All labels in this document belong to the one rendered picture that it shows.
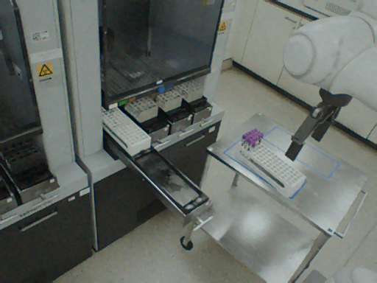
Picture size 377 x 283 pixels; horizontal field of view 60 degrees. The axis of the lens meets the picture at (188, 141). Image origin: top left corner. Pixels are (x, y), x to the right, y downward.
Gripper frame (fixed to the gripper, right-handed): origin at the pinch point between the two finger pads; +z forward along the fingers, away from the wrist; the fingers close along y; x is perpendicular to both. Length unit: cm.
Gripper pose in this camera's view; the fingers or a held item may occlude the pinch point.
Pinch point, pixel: (304, 145)
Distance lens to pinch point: 95.6
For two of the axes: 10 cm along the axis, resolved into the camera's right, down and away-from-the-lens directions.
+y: 7.3, -3.8, 5.7
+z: -1.7, 7.0, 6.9
